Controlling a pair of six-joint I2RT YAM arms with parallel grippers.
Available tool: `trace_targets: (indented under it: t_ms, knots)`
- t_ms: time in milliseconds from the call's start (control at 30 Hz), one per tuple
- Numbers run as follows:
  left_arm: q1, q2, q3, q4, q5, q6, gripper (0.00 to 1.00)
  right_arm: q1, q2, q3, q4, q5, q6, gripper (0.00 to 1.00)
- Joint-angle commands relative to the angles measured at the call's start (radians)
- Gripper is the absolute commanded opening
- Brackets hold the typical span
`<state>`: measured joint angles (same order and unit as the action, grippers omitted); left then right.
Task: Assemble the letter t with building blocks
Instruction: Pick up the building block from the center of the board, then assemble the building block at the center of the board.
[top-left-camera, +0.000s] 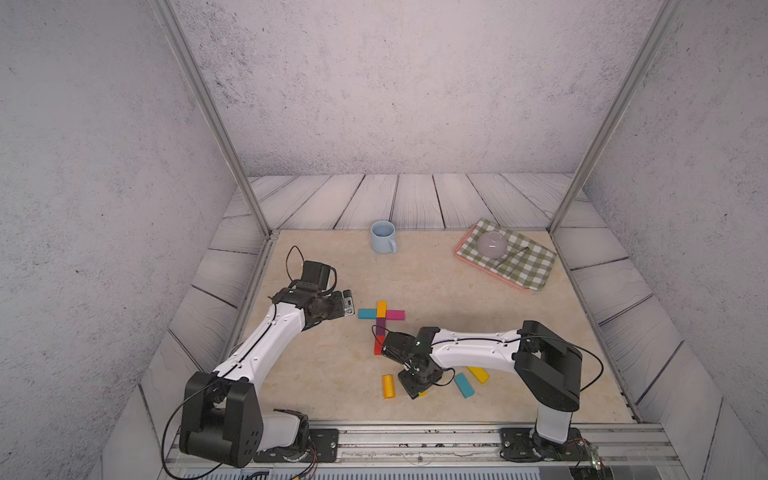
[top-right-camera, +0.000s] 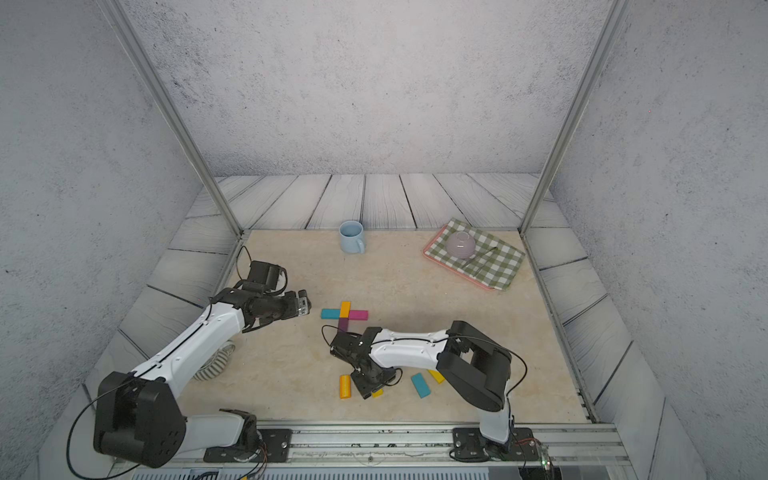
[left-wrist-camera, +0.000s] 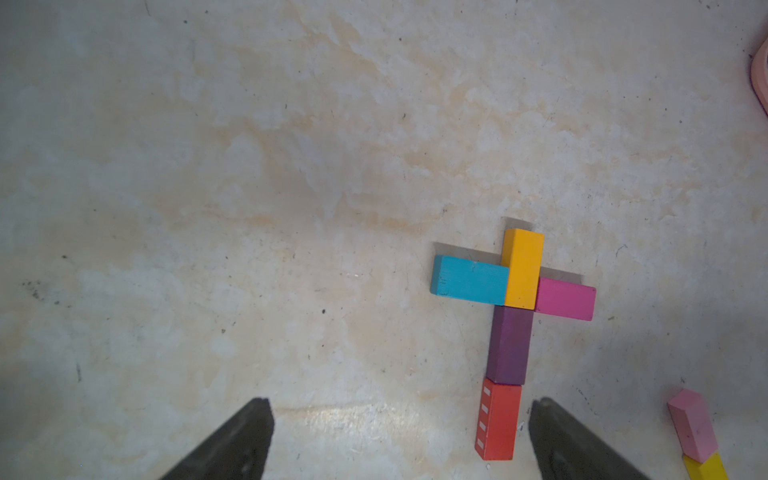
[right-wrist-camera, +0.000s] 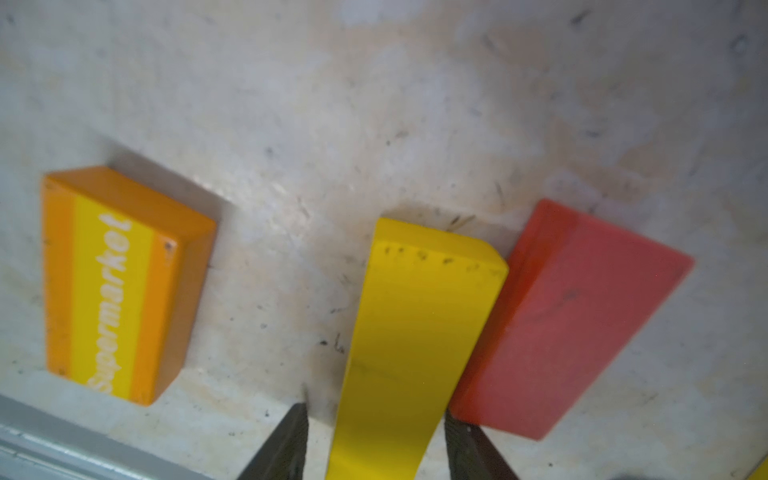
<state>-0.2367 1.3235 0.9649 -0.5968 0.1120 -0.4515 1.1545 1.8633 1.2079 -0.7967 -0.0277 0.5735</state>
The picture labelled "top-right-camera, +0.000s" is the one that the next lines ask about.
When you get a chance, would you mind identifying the left aluminium frame post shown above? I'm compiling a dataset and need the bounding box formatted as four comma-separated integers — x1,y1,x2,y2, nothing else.
97,0,244,239

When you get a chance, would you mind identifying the grey corrugated hose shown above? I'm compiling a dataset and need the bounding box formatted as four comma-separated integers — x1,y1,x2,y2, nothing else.
193,340,238,382

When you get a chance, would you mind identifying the teal block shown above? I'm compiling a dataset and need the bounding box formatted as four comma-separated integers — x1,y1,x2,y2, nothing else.
321,309,341,320
411,373,431,399

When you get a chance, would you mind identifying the orange cylinder block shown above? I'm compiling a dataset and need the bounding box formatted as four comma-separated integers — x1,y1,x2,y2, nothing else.
339,375,352,399

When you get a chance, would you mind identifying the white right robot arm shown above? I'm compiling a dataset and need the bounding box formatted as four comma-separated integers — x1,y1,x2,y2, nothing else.
327,321,523,451

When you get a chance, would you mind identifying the aluminium frame post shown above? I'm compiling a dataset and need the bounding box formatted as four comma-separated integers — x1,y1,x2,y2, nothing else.
97,0,244,239
518,0,630,238

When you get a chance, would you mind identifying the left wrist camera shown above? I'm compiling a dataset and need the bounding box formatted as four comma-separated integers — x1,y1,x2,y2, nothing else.
243,260,288,296

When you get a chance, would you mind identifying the magenta block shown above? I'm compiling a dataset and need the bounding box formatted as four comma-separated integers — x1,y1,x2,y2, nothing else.
348,310,369,321

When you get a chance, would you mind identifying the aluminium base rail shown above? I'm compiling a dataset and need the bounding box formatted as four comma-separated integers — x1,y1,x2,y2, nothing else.
107,421,638,480

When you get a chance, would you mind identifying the pink upside-down bowl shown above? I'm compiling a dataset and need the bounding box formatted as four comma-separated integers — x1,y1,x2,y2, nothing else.
445,231,476,259

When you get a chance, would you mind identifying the pink plastic tray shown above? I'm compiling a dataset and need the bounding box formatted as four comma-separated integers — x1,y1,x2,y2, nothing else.
421,224,494,292

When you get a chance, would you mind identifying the green white checkered cloth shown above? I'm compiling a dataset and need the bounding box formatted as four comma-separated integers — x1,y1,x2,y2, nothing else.
427,218,526,291

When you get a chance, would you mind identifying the light blue mug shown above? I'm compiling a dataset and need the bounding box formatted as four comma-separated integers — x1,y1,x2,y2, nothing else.
339,220,366,254

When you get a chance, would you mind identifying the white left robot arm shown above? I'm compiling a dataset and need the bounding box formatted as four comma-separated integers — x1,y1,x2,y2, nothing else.
91,288,311,468

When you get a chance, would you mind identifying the right aluminium frame post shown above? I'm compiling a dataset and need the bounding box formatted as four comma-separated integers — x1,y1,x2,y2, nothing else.
518,0,630,238

